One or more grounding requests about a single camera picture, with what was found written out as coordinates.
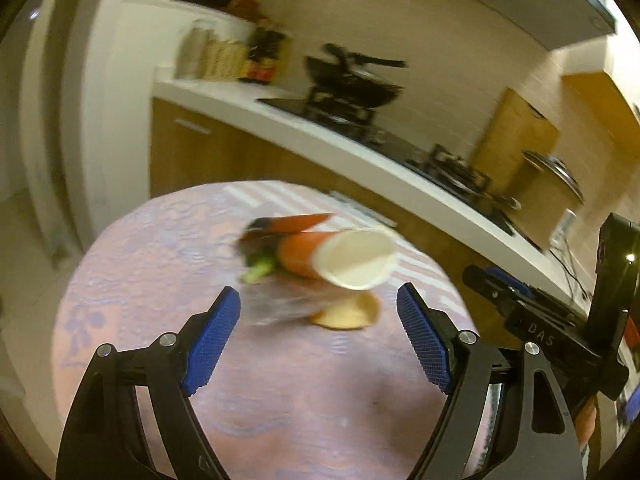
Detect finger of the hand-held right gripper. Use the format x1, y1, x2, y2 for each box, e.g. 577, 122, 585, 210
462, 265, 510, 312
486, 266, 537, 302

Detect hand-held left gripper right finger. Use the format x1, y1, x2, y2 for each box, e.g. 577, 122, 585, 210
396, 282, 586, 480

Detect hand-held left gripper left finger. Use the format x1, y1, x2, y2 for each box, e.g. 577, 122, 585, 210
55, 286, 242, 480

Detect clear plastic wrapper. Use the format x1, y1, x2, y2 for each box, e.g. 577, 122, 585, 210
235, 280, 342, 327

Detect green scrap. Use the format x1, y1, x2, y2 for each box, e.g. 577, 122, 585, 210
242, 252, 279, 283

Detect orange paper cup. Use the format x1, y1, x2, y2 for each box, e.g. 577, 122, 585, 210
277, 228, 399, 291

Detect orange snack wrapper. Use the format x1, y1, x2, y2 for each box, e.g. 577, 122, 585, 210
242, 213, 333, 241

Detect person's right hand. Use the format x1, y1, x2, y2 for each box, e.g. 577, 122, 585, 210
574, 394, 599, 450

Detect brown rice cooker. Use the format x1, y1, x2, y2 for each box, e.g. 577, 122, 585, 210
510, 149, 586, 251

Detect pink patterned tablecloth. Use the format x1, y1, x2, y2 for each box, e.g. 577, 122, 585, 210
50, 180, 501, 480

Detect black stove burner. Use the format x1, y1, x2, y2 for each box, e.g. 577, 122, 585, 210
427, 144, 493, 196
305, 87, 377, 128

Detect wooden cutting board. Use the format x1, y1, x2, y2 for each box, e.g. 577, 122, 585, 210
470, 87, 561, 196

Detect black glass cooktop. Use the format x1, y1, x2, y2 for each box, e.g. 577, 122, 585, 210
257, 95, 543, 253

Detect wooden kitchen cabinet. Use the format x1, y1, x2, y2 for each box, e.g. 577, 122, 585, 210
149, 97, 506, 311

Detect black wok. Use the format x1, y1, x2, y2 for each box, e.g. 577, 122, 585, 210
304, 52, 406, 109

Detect white kitchen countertop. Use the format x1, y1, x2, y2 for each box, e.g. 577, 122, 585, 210
152, 79, 598, 321

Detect grey range hood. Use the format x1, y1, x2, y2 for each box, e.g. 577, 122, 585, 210
370, 0, 617, 52

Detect pale patterned packets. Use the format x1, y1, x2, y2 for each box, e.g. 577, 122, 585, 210
202, 40, 249, 81

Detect dark sauce bottle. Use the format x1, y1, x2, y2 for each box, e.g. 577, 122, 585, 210
260, 27, 292, 84
239, 35, 266, 83

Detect pale cylindrical canister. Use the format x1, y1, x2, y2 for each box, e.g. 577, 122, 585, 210
177, 24, 211, 81

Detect red bag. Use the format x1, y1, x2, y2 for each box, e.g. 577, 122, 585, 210
231, 0, 269, 24

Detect black power cable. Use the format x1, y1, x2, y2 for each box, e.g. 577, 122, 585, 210
549, 235, 589, 307

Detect orange wall cabinet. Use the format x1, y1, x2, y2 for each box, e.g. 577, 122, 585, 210
560, 72, 640, 161

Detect metal drawer handle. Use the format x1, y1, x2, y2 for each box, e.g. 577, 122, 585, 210
172, 119, 214, 136

